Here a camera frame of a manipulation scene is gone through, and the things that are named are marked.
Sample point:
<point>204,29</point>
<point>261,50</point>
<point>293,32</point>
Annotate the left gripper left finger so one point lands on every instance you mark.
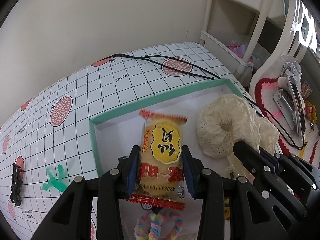
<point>70,216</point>

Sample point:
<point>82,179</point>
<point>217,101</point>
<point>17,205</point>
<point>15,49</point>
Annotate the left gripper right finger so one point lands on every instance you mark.
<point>264,209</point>

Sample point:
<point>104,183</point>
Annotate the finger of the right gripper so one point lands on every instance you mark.
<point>255,159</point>

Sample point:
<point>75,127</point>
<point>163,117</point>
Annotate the cream lace scrunchie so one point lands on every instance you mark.
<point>230,119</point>

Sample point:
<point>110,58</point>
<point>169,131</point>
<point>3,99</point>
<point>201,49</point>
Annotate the yellow snack packet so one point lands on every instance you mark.
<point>160,178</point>

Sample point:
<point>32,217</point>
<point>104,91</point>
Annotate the black claw hair clip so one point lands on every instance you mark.
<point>16,183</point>

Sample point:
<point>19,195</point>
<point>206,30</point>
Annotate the yellow sunflower fidget spinner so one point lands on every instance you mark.
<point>226,209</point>

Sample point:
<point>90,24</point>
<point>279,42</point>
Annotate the black toy car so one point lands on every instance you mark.
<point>149,207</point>

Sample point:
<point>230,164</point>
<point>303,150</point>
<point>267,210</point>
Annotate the crocheted red pink mat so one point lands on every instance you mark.
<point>264,92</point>

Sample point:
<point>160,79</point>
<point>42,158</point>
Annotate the grey phone stand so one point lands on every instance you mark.
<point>286,107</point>

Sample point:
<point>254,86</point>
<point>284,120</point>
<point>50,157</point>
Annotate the green shallow tray box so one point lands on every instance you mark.
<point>115,132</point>

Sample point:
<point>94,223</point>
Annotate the white grid tablecloth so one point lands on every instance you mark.
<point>53,127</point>

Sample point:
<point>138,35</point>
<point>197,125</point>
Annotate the smartphone on stand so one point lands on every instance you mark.
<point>297,107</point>

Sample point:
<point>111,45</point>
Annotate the crumpled white paper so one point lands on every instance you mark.
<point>293,71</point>

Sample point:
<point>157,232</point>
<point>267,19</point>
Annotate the white bedside shelf unit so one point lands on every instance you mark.
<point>249,36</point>

